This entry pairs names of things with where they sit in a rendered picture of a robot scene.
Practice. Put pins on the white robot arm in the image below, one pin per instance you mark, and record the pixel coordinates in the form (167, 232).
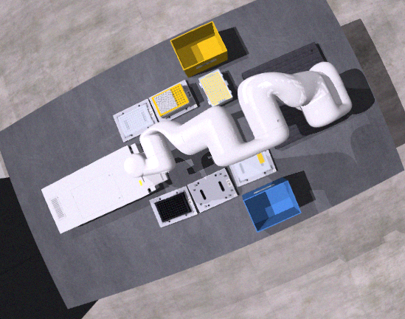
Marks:
(320, 95)

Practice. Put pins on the yellow open box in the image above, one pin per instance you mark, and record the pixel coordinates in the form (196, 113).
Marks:
(200, 49)

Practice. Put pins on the blue box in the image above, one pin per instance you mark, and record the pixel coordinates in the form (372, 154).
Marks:
(274, 204)

